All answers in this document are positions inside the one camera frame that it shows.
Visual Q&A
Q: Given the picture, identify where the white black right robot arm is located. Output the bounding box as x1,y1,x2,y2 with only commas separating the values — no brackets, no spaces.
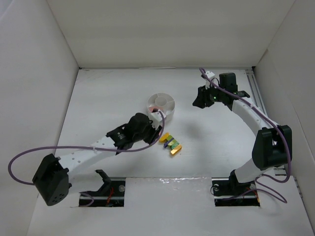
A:
193,69,292,196

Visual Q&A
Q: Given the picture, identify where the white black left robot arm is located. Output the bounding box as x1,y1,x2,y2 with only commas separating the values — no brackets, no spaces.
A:
32,109,165,206

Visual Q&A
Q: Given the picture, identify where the multicolour stacked lego assembly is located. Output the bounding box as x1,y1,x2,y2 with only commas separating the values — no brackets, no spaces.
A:
159,133,182,156

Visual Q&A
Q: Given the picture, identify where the white round divided container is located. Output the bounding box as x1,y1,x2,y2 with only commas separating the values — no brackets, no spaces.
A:
147,93,175,121

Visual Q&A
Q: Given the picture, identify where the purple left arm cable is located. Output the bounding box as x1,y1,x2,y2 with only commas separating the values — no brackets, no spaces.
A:
7,110,165,207

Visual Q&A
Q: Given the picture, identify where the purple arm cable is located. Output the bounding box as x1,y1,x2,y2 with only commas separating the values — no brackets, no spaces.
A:
198,67,293,204
7,110,165,207

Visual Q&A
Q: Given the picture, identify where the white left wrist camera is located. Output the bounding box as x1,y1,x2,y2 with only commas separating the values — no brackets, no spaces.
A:
148,110,166,129

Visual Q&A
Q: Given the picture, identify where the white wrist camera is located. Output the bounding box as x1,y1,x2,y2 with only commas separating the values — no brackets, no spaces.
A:
201,69,216,88
148,110,166,129

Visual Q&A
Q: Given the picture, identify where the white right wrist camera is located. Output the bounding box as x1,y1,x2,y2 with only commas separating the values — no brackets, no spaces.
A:
201,69,216,88

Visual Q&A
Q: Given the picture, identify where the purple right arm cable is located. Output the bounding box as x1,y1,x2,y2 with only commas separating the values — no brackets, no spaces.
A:
198,67,293,204

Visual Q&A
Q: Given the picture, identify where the aluminium side rail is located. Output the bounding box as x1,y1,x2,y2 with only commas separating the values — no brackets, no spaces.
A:
246,69,287,176

